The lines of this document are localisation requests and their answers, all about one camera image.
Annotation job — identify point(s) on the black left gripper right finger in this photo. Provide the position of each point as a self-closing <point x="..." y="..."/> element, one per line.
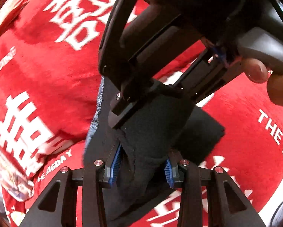
<point x="227" y="204"/>

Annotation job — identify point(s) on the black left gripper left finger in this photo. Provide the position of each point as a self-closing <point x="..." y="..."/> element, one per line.
<point x="57" y="204"/>

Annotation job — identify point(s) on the black shorts with patterned waistband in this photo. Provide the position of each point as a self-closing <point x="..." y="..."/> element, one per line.
<point x="165" y="122"/>

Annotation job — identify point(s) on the person's right hand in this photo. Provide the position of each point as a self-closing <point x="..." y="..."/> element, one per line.
<point x="257" y="72"/>

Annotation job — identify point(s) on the red printed bed sheet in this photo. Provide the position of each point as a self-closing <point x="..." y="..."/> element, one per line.
<point x="50" y="94"/>

